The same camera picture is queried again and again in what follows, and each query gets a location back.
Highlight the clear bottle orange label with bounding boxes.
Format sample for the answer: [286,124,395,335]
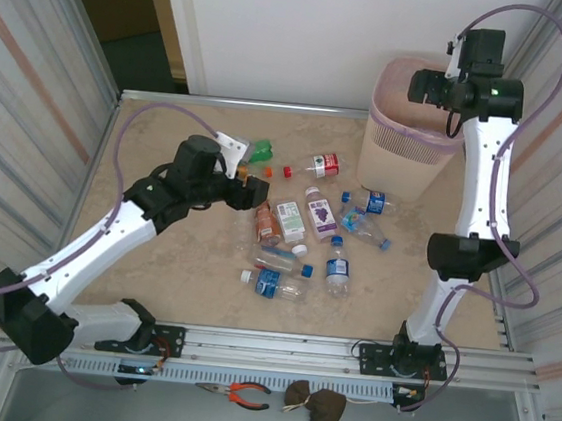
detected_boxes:
[236,163,273,183]

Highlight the brown label bottle white cap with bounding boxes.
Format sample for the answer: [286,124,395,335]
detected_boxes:
[249,198,287,249]

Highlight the green plastic soda bottle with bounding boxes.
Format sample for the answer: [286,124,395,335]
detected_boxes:
[245,137,275,166]

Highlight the square bottle green white label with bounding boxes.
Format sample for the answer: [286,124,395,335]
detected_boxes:
[269,197,314,260]

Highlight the clear bottle blue cap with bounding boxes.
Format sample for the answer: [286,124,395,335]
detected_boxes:
[252,243,317,280]

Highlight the bottle purple grape label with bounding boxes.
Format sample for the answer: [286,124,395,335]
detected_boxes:
[299,185,341,246]

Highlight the clear bottle red label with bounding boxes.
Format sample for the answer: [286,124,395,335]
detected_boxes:
[281,148,343,184]

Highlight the blue label bottle white cap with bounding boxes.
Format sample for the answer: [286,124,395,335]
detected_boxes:
[237,265,312,306]

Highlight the beige plastic waste bin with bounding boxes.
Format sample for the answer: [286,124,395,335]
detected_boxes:
[352,52,471,208]

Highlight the crumpled bottle light blue label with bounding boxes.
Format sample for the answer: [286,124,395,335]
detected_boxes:
[337,205,397,253]

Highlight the clear bottle blue Pepsi label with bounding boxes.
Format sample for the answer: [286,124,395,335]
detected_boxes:
[338,186,401,219]

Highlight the small black controller board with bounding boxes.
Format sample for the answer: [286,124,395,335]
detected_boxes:
[115,359,161,379]
[390,383,427,404]

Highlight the brown cloth pouch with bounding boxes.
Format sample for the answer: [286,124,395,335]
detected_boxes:
[280,377,350,421]

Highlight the grey metal shelf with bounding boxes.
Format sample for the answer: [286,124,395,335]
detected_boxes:
[0,339,562,421]

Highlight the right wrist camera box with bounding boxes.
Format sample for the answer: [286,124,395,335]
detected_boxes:
[444,34,470,81]

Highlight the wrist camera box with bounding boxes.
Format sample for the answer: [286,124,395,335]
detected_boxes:
[444,34,470,81]
[211,131,253,181]

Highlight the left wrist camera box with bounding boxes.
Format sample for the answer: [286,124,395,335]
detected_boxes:
[211,131,253,181]

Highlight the aluminium corner post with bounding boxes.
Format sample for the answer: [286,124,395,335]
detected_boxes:
[500,0,562,90]
[21,0,132,100]

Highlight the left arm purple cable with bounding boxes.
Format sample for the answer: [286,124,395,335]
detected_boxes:
[0,84,222,400]

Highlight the aluminium table back rail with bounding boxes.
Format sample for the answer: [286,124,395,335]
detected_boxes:
[118,84,373,126]

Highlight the white beige door frame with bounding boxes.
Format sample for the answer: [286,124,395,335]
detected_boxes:
[145,0,219,97]

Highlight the aluminium front mounting rail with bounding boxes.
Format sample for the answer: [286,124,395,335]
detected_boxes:
[0,297,547,400]

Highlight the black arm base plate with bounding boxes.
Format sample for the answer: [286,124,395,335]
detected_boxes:
[93,317,187,361]
[354,338,451,385]

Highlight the white slotted cable duct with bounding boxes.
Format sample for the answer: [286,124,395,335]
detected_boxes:
[15,343,427,412]

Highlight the orange handled pliers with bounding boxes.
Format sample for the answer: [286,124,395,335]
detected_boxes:
[192,376,274,412]

